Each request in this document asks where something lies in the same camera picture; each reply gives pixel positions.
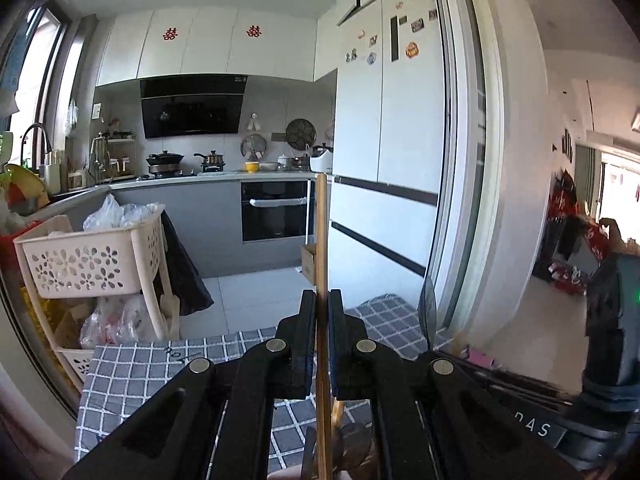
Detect black range hood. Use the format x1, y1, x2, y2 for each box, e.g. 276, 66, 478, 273
139, 74, 247, 139

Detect kitchen faucet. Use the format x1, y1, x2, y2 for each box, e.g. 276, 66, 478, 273
20, 122, 52, 174

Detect black built-in oven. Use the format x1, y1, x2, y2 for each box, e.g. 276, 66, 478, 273
241, 180, 310, 243

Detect white utensil holder box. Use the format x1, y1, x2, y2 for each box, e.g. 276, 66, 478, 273
331, 400, 378, 480

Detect black wok on stove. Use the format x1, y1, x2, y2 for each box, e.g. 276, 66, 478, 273
146, 151, 183, 176

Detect cardboard box on floor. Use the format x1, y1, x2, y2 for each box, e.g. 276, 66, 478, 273
300, 243, 317, 285

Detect beige perforated storage rack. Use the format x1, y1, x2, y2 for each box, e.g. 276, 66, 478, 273
13, 205, 180, 390

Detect wooden chopstick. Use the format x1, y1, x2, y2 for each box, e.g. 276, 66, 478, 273
316, 174, 333, 480

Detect grey checked tablecloth with stars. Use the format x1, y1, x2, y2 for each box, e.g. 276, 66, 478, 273
74, 294, 426, 472

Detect black bag hanging on rack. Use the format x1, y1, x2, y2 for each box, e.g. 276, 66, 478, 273
160, 211, 215, 316

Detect white refrigerator with magnets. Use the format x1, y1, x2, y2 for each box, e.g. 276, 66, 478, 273
328, 0, 446, 308

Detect white rice cooker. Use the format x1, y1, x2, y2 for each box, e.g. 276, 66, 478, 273
310, 143, 333, 174

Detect white upper kitchen cabinets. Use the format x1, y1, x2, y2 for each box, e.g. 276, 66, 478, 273
96, 6, 318, 86

